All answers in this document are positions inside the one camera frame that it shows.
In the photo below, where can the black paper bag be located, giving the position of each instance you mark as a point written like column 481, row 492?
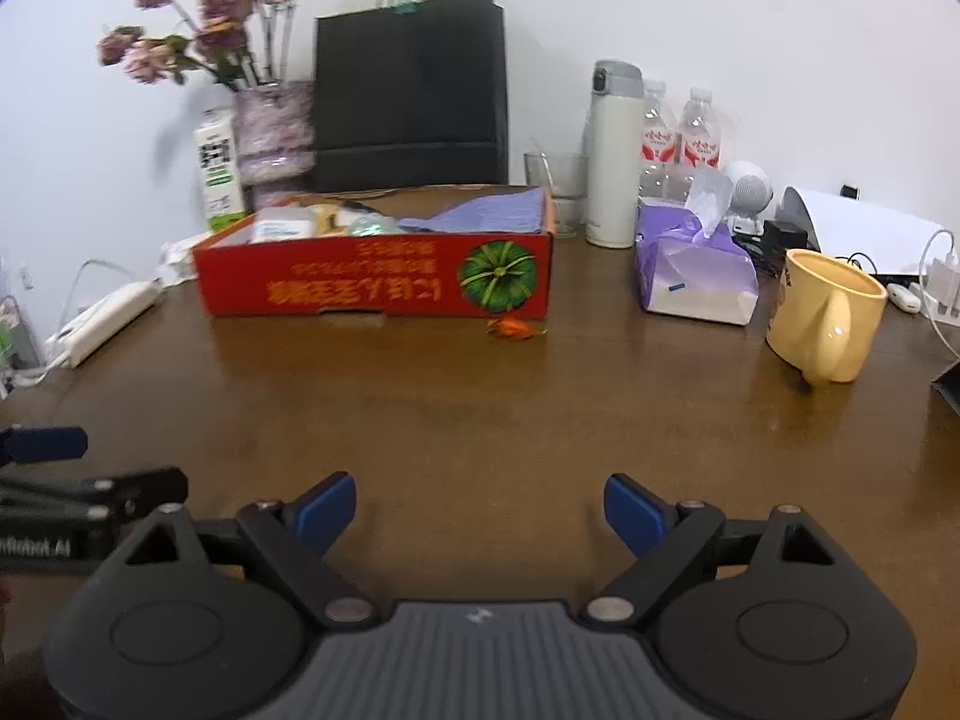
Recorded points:
column 409, row 90

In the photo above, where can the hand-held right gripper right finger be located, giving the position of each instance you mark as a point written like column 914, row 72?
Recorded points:
column 634, row 514

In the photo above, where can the yellow white plush toy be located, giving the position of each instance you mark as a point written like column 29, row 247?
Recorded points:
column 326, row 217

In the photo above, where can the dark flat object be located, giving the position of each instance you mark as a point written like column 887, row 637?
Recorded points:
column 949, row 386

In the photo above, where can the yellow mug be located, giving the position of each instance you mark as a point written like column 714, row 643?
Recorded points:
column 817, row 315

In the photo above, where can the black adapter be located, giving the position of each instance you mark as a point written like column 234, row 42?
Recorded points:
column 784, row 240

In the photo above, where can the iridescent plastic bag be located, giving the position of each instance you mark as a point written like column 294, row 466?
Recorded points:
column 375, row 225

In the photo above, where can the small white gadget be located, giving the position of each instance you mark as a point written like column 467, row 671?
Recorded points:
column 904, row 296

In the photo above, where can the clear drinking glass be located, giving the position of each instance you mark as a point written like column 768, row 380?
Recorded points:
column 559, row 195

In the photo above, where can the brown wooden desktop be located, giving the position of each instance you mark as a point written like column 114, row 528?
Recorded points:
column 450, row 405

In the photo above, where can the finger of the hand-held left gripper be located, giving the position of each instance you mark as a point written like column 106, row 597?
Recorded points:
column 142, row 487
column 45, row 444

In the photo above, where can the purple tissue pack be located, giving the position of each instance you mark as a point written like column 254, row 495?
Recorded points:
column 690, row 270

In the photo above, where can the dried pink flowers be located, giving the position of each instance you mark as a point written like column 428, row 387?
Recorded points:
column 217, row 15

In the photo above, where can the orange wrapper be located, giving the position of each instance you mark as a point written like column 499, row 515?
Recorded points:
column 514, row 328

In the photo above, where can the white power strip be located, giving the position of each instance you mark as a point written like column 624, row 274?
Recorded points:
column 105, row 319

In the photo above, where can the white thermos bottle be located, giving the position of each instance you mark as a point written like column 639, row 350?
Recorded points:
column 613, row 157

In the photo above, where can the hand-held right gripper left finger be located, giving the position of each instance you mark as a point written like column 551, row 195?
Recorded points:
column 326, row 510

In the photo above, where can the white green milk carton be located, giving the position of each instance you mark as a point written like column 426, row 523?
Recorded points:
column 219, row 172

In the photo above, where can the purple woven cloth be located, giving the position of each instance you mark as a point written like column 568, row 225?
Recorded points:
column 480, row 214

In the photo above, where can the purple textured vase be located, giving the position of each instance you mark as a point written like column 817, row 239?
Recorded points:
column 274, row 131

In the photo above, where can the crumpled white tissue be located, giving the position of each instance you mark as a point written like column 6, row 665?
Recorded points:
column 180, row 259

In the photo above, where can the red cardboard box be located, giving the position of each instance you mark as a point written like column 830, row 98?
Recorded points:
column 337, row 277

